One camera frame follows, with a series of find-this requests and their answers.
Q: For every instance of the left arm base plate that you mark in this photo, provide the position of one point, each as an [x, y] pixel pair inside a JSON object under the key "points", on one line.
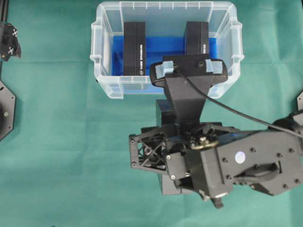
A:
{"points": [[7, 110]]}

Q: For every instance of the black camera box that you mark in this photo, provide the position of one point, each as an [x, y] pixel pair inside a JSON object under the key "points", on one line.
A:
{"points": [[165, 115], [196, 37], [134, 49]]}

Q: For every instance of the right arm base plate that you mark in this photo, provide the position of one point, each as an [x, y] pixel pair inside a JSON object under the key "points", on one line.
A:
{"points": [[300, 101]]}

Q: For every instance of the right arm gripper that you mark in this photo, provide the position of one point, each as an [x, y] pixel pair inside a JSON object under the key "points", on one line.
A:
{"points": [[176, 151]]}

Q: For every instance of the black frame rail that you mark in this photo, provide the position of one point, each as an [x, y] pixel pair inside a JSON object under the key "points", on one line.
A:
{"points": [[4, 4]]}

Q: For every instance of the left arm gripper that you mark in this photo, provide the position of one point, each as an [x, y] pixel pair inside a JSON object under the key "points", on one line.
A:
{"points": [[9, 45]]}

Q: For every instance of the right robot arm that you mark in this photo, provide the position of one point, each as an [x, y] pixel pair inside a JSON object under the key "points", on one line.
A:
{"points": [[209, 158]]}

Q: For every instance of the clear plastic storage case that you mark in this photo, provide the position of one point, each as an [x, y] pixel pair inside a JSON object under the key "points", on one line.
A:
{"points": [[165, 28]]}

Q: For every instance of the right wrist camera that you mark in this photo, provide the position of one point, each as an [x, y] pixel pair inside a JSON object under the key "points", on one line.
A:
{"points": [[186, 81]]}

